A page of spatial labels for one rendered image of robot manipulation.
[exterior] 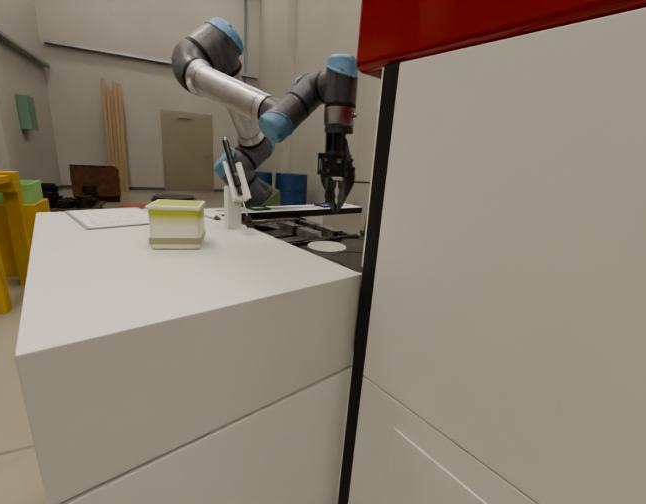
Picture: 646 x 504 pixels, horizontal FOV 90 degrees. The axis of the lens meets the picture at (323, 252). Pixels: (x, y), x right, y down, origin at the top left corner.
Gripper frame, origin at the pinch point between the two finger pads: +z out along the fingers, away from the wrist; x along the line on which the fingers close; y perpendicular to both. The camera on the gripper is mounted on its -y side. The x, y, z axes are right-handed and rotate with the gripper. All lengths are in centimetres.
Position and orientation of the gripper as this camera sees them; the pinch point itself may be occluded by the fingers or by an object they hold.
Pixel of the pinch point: (336, 207)
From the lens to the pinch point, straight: 87.6
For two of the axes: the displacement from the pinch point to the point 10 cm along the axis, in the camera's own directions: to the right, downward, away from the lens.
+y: -2.8, 2.5, -9.2
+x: 9.6, 1.3, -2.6
